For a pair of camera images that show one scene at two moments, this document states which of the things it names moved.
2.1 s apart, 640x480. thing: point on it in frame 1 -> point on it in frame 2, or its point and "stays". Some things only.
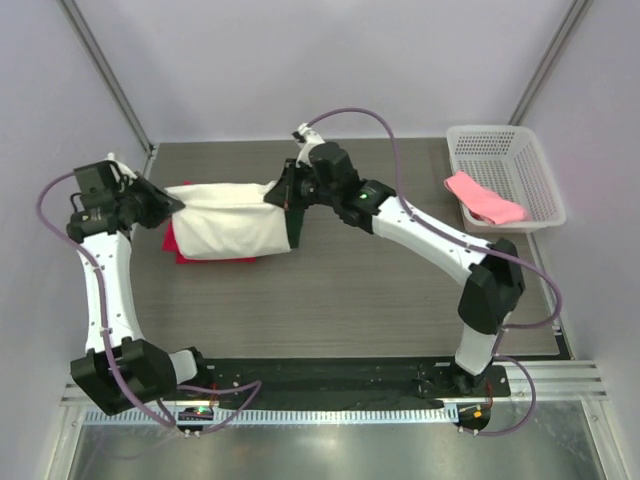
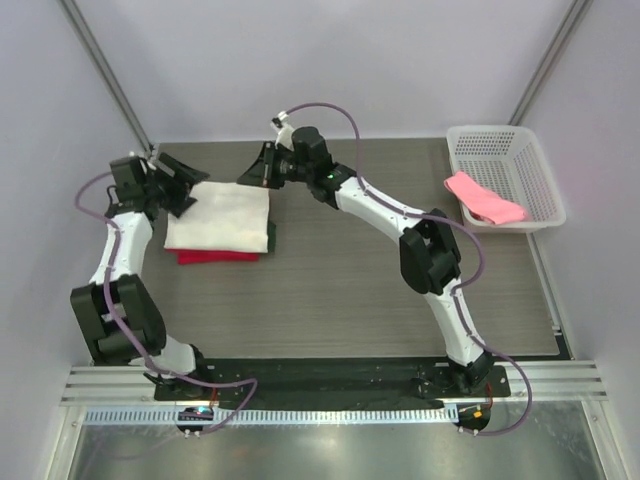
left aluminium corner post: (108, 76) stays
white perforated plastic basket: (510, 159) stays
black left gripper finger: (142, 204) -> (180, 170)
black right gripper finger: (280, 194) -> (258, 173)
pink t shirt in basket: (483, 203) stays
